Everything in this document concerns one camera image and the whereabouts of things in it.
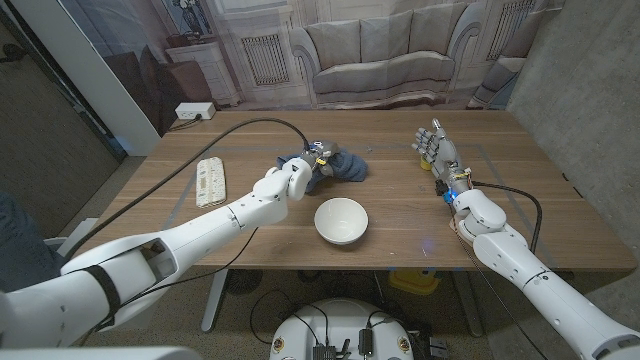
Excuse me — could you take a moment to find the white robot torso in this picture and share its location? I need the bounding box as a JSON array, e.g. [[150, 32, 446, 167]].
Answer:
[[269, 298, 415, 360]]

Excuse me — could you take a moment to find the white power strip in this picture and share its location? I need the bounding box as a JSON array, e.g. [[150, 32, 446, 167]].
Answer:
[[174, 101, 217, 121]]

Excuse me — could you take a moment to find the black connector block on torso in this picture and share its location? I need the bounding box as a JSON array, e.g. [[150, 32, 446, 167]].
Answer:
[[312, 342, 352, 360]]

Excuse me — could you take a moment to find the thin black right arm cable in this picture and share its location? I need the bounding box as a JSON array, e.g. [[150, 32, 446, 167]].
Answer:
[[449, 209, 551, 360]]

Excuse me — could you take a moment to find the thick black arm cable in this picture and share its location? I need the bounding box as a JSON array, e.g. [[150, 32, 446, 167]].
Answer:
[[472, 180, 544, 254], [63, 117, 312, 262]]

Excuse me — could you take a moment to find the black adapter on torso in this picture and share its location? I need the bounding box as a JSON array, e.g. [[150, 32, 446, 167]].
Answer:
[[357, 327, 375, 357]]

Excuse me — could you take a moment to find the white bowl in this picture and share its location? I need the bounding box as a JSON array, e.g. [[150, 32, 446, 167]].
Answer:
[[313, 197, 370, 246]]

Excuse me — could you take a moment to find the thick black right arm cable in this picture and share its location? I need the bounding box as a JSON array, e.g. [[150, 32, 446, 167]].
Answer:
[[472, 180, 544, 254]]

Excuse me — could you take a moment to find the black floor cable loop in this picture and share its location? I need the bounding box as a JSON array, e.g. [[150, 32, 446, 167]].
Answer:
[[248, 288, 331, 347]]

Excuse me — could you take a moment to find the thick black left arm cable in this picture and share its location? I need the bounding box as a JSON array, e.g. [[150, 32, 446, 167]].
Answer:
[[63, 117, 312, 262]]

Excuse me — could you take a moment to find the person in blue jeans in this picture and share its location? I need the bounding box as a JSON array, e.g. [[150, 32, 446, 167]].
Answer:
[[0, 192, 66, 294]]

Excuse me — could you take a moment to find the black power strip cord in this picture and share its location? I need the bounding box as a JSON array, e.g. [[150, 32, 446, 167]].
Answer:
[[167, 114, 204, 132]]

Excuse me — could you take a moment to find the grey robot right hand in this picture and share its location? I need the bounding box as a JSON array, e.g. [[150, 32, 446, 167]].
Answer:
[[410, 118, 474, 195]]

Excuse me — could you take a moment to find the white table leg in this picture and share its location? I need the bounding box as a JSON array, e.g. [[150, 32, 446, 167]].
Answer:
[[452, 269, 485, 339], [200, 268, 230, 334]]

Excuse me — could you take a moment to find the printed sofa room backdrop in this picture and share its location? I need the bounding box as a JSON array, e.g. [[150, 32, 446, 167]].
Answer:
[[58, 0, 566, 137]]

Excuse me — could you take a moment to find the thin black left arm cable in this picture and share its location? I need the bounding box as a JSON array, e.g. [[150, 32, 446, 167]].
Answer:
[[79, 227, 260, 346]]

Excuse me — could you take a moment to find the blue towel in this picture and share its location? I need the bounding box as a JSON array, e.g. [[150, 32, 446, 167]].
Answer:
[[276, 149, 370, 195]]

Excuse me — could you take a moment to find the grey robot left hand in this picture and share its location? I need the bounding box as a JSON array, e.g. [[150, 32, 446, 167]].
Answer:
[[299, 140, 341, 178]]

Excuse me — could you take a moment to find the yellow object under table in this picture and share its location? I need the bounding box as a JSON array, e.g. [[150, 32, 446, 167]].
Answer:
[[388, 268, 442, 296]]

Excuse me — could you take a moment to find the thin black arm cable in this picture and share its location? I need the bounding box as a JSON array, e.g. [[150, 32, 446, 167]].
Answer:
[[79, 227, 260, 346], [449, 209, 551, 360]]

